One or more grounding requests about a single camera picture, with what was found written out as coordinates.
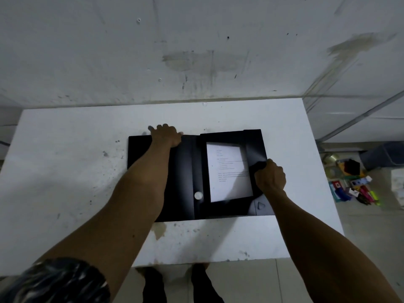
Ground pile of colourful stationery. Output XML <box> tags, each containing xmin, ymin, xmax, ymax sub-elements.
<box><xmin>322</xmin><ymin>153</ymin><xmax>382</xmax><ymax>207</ymax></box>

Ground dark blue bin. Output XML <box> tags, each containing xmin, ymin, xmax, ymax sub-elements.
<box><xmin>360</xmin><ymin>142</ymin><xmax>404</xmax><ymax>171</ymax></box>

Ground grey metal pipe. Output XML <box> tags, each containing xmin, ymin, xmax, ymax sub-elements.
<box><xmin>316</xmin><ymin>90</ymin><xmax>404</xmax><ymax>143</ymax></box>

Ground black document folder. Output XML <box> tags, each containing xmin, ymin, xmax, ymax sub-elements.
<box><xmin>127</xmin><ymin>129</ymin><xmax>275</xmax><ymax>222</ymax></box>

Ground dark patterned sleeve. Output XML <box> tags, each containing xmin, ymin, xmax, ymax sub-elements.
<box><xmin>0</xmin><ymin>257</ymin><xmax>111</xmax><ymax>303</ymax></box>

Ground person's left forearm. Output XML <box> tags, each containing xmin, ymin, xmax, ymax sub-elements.
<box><xmin>35</xmin><ymin>141</ymin><xmax>182</xmax><ymax>303</ymax></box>

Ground person's right hand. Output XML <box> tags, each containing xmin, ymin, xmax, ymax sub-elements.
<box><xmin>254</xmin><ymin>159</ymin><xmax>286</xmax><ymax>194</ymax></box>

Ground black trousers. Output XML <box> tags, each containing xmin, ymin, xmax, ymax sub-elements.
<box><xmin>139</xmin><ymin>263</ymin><xmax>225</xmax><ymax>303</ymax></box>

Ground person's right forearm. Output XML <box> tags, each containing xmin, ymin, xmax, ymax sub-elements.
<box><xmin>268</xmin><ymin>189</ymin><xmax>404</xmax><ymax>303</ymax></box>

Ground white printed paper sheet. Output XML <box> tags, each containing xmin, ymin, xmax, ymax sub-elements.
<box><xmin>206</xmin><ymin>142</ymin><xmax>254</xmax><ymax>203</ymax></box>

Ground person's left hand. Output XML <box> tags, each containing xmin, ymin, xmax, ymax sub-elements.
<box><xmin>148</xmin><ymin>124</ymin><xmax>184</xmax><ymax>148</ymax></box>

